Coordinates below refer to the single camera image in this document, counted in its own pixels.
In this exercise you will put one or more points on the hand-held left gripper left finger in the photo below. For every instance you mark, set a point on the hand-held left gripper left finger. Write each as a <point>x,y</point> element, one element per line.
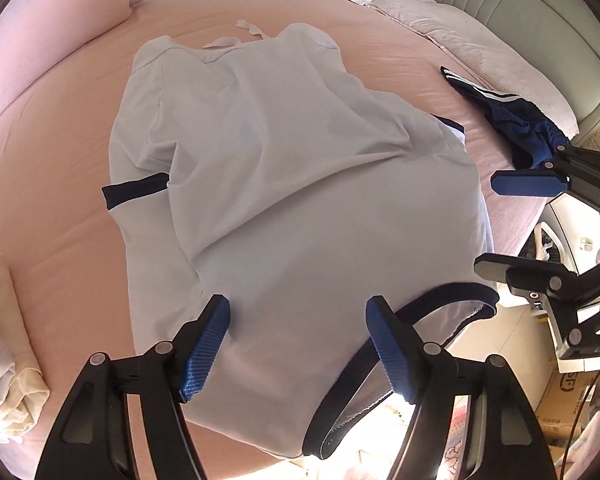
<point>205,350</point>

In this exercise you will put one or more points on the white fabric strip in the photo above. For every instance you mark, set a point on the white fabric strip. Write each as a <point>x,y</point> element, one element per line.
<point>222,42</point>

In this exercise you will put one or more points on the grey padded headboard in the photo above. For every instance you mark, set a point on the grey padded headboard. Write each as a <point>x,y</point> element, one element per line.
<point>530,10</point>

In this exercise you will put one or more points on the white shirt with navy trim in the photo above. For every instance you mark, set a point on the white shirt with navy trim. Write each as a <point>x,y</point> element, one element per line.
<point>290,185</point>

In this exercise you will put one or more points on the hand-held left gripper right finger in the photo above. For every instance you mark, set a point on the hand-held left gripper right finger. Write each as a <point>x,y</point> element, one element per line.
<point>387,350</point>

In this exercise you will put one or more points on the pink bed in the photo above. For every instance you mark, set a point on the pink bed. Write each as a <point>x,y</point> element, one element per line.
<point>55,200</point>

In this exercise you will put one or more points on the beige trash bin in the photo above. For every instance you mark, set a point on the beige trash bin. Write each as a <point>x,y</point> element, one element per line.
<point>545,240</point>

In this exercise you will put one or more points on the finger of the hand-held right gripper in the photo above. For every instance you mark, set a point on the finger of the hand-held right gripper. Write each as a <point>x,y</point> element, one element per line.
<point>527,183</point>
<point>530,272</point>

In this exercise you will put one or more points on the long pink pillow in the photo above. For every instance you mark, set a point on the long pink pillow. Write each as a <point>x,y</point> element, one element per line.
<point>55,25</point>

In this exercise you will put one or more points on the pink checked quilt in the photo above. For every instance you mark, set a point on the pink checked quilt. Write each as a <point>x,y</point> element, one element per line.
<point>480,50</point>

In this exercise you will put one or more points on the folded cream garment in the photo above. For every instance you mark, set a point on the folded cream garment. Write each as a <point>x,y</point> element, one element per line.
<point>25,395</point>

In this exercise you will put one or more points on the navy shorts with white stripes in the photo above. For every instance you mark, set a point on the navy shorts with white stripes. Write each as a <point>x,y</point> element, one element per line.
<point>510,125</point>

